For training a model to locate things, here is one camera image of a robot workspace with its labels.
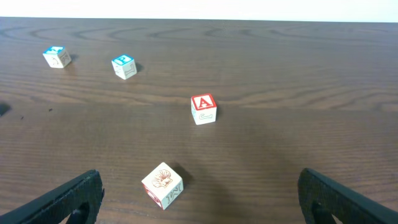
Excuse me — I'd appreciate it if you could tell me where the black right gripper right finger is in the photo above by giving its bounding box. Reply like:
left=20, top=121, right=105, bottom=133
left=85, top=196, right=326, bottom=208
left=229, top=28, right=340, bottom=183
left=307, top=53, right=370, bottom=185
left=297, top=168, right=397, bottom=224

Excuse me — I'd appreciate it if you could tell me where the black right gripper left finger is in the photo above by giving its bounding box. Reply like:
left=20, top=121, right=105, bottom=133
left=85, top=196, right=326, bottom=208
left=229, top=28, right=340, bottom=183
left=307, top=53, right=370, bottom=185
left=1, top=170, right=104, bottom=223

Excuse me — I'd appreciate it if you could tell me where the red letter A block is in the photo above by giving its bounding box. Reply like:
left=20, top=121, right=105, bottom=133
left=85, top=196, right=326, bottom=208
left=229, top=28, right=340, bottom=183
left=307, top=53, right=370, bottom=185
left=190, top=93, right=217, bottom=125

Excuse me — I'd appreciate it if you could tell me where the blue number 2 block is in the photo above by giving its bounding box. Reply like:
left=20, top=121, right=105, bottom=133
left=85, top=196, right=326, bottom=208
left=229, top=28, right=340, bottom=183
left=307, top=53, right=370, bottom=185
left=43, top=46, right=72, bottom=68

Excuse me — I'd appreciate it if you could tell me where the shell picture block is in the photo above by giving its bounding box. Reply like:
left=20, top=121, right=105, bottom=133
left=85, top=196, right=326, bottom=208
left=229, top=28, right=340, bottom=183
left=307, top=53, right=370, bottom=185
left=141, top=162, right=184, bottom=210

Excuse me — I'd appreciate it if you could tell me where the blue letter P block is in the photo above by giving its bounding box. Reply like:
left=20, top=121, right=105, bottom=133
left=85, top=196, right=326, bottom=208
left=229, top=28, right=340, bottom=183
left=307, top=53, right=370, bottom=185
left=111, top=54, right=137, bottom=80

